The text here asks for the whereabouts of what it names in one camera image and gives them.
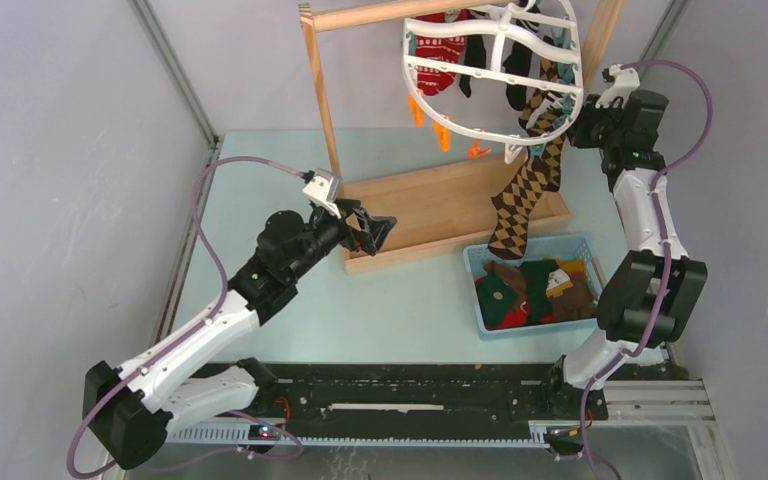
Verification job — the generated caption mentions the black sock white stripes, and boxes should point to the black sock white stripes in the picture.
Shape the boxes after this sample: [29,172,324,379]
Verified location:
[458,35,487,98]

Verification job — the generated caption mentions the light blue plastic basket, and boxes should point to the light blue plastic basket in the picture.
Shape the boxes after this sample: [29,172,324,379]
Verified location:
[462,234,605,338]

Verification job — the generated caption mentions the wooden hanger stand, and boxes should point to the wooden hanger stand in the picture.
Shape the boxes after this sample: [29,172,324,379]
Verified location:
[298,1,623,273]

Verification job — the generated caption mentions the red patterned sock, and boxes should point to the red patterned sock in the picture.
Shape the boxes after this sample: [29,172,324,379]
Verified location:
[409,9,470,97]

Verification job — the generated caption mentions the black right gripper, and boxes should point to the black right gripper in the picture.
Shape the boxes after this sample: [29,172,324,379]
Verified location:
[563,95,626,152]

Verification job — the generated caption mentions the white oval clip hanger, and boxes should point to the white oval clip hanger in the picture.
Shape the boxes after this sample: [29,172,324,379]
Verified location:
[401,1,585,151]

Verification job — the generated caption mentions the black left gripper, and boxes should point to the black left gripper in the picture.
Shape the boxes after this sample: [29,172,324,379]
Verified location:
[286,198,394,281]

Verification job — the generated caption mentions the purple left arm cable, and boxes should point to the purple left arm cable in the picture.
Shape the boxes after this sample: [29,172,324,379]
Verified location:
[65,156,312,480]

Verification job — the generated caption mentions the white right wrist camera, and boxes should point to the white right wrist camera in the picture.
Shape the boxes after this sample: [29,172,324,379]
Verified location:
[596,64,640,109]

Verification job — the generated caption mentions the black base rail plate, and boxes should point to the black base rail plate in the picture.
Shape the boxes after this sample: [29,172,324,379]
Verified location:
[214,361,607,444]

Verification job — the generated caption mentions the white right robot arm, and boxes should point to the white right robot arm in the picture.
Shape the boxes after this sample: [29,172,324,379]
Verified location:
[541,90,708,418]

